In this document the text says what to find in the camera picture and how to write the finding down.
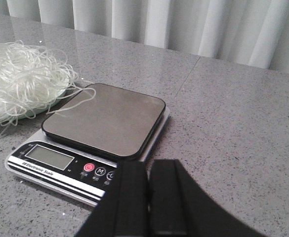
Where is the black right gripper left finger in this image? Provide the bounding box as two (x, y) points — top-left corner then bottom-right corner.
(75, 161), (148, 237)

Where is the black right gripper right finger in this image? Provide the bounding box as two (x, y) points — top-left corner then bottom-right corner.
(149, 159), (262, 237)

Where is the silver black kitchen scale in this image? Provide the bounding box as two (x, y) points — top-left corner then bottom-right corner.
(5, 83), (169, 206)

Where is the light green plate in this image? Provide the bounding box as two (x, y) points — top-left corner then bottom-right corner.
(18, 89), (66, 119)

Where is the white vermicelli bundle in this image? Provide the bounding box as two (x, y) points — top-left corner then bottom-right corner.
(0, 40), (96, 138)

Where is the white curtain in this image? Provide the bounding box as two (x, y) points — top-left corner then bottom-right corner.
(0, 0), (289, 73)

